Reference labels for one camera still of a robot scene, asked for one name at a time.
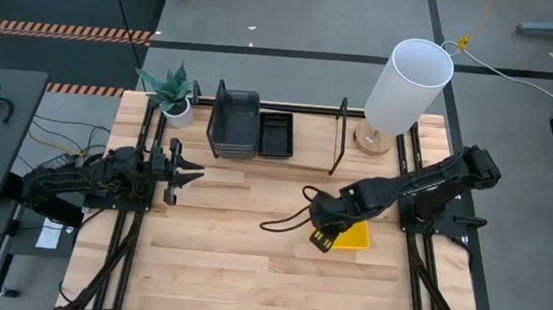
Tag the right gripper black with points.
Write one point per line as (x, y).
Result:
(334, 215)

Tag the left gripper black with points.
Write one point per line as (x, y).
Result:
(160, 167)

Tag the yellow plastic basket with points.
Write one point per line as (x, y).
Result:
(355, 238)

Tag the black slotted plastic basket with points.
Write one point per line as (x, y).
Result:
(276, 137)

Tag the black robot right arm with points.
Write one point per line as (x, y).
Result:
(404, 186)

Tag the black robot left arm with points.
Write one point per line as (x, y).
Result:
(79, 178)

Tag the white plant pot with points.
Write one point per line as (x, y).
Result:
(179, 119)

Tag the round wooden lamp base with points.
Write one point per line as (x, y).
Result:
(373, 144)

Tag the green potted plant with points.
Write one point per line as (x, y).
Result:
(171, 90)

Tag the black power adapter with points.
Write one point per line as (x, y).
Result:
(57, 161)

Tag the white cylindrical lamp shade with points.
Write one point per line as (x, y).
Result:
(402, 96)

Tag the white paper sheet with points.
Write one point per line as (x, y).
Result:
(50, 235)

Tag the dark grey desk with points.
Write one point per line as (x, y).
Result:
(1, 151)

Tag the long orange-black hazard strip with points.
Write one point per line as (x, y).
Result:
(56, 30)

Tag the black floor mat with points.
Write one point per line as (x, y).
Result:
(44, 4)

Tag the wooden shelf with black frame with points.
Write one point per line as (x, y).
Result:
(315, 143)

